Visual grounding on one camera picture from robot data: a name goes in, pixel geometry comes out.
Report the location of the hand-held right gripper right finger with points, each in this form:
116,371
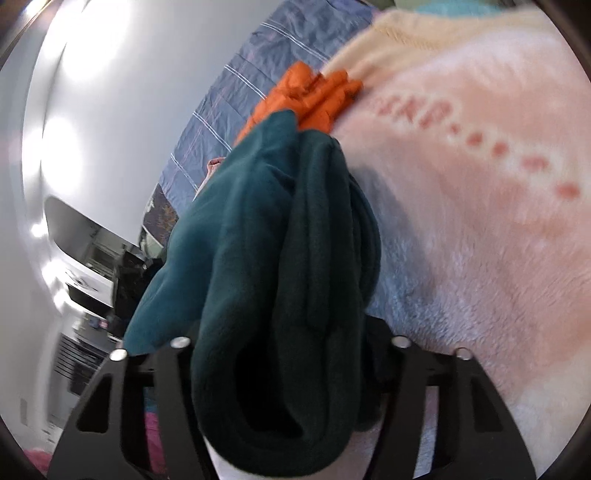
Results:
406,378

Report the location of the orange puffer jacket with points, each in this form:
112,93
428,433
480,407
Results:
304,97

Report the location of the dark floral quilt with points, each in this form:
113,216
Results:
159,214

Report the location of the dark counter cabinet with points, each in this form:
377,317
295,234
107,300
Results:
134,286

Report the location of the teal fleece hoodie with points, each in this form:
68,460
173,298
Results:
258,277

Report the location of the light blue cloth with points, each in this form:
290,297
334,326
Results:
452,7

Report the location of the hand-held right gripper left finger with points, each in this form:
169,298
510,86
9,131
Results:
171,378

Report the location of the blue plaid bedsheet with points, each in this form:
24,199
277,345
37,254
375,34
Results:
240,92

